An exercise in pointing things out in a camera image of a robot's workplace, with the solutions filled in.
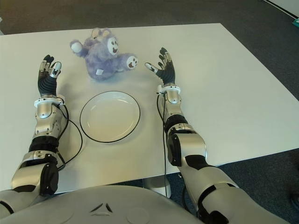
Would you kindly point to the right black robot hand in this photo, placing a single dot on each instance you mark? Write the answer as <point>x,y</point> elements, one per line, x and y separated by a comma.
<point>168,74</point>

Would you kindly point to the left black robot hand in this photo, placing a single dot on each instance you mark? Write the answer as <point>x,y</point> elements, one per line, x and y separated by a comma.
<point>47,84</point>

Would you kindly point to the purple plush doll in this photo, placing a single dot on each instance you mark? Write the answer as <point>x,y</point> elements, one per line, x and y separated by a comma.
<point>102,58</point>

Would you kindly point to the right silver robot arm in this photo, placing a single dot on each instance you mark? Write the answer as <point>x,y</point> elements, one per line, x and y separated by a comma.
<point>194,144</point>

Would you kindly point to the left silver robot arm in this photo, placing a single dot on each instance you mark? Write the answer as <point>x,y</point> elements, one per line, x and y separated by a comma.
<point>44,123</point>

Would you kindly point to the white plate with black rim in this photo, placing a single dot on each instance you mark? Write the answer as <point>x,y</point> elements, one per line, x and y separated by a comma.
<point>109,116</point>

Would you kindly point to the grey table leg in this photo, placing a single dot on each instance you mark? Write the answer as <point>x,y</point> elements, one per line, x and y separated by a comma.
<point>155,184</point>

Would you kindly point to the grey robot torso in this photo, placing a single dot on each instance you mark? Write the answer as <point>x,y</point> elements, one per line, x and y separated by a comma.
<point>105,205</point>

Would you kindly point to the teal box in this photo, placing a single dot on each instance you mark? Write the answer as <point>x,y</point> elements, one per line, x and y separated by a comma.
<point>296,23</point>

